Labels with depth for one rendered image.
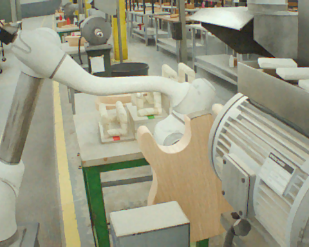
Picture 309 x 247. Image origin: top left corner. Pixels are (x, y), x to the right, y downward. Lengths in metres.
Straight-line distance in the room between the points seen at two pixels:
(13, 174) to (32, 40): 0.57
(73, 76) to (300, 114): 0.82
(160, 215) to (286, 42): 0.47
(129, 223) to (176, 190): 0.25
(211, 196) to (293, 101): 0.55
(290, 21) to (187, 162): 0.44
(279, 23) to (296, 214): 0.44
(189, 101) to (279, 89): 0.70
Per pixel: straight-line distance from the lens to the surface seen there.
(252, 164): 0.66
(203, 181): 1.04
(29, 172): 3.69
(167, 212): 0.84
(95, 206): 1.67
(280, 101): 0.63
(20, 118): 1.45
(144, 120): 1.67
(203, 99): 1.30
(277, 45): 0.83
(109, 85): 1.25
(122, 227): 0.80
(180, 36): 2.91
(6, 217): 1.43
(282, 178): 0.58
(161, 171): 0.98
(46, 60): 1.21
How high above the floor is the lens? 1.59
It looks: 21 degrees down
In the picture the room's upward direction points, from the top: 3 degrees counter-clockwise
